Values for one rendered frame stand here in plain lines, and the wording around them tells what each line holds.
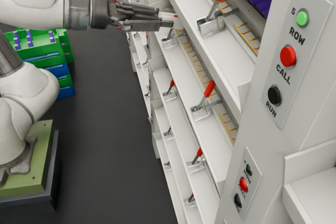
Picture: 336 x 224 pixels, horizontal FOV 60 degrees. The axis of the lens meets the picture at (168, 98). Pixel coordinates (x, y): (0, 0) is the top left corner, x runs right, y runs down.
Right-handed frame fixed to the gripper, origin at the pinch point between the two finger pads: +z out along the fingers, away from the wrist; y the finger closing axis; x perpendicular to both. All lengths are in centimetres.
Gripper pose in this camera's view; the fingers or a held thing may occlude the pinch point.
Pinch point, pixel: (171, 20)
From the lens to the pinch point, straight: 77.6
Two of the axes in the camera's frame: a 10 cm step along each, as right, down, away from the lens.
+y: 2.4, 6.7, -7.0
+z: 9.4, 0.2, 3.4
